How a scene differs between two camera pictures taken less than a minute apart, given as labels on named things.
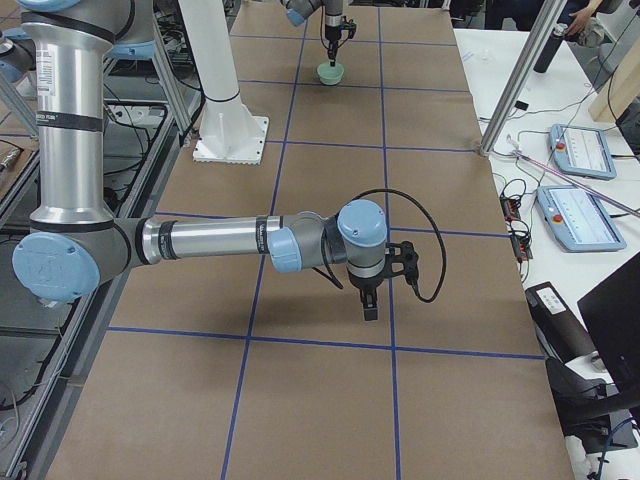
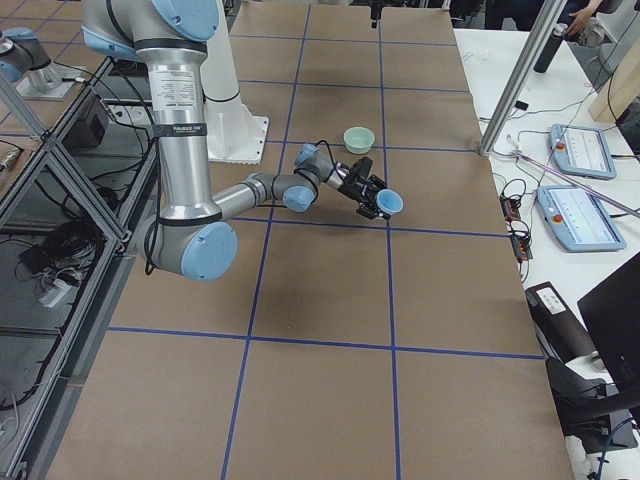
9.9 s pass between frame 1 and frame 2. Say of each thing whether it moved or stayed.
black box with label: stayed
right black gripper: moved
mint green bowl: moved
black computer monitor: stayed
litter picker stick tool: stayed
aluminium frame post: stayed
